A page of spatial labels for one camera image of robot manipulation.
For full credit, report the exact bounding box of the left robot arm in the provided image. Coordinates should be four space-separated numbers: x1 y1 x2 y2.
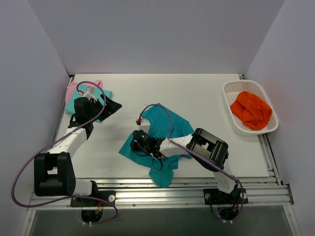
34 95 122 206

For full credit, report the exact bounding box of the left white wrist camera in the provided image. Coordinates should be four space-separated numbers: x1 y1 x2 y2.
82 87 96 100

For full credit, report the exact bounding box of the white plastic basket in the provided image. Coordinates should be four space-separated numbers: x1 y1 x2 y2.
222 80 279 136

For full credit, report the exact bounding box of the orange t shirt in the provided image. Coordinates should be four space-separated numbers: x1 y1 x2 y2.
230 91 273 131

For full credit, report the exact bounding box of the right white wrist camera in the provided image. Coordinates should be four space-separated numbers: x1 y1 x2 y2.
136 118 150 133

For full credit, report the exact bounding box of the black loop cable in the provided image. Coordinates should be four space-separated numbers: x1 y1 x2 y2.
150 152 163 171

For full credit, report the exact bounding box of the folded mint t shirt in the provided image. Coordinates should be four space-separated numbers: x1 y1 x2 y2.
64 89 114 124

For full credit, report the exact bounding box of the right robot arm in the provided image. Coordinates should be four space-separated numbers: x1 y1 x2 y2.
130 128 236 203

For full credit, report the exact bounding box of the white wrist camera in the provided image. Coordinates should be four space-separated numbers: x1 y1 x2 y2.
136 118 150 133
82 87 96 100

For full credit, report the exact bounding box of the teal t shirt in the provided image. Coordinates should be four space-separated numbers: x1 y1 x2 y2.
119 103 194 188

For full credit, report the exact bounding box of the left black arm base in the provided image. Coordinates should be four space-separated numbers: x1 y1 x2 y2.
70 190 116 207

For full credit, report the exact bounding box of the aluminium rail frame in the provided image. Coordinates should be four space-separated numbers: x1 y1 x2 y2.
27 135 295 211

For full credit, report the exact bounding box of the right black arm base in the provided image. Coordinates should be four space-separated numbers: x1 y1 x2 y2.
203 188 249 205

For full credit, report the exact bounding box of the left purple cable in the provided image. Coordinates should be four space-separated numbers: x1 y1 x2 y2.
11 81 119 225

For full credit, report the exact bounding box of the folded pink t shirt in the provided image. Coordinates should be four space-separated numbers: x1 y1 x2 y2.
65 80 103 105

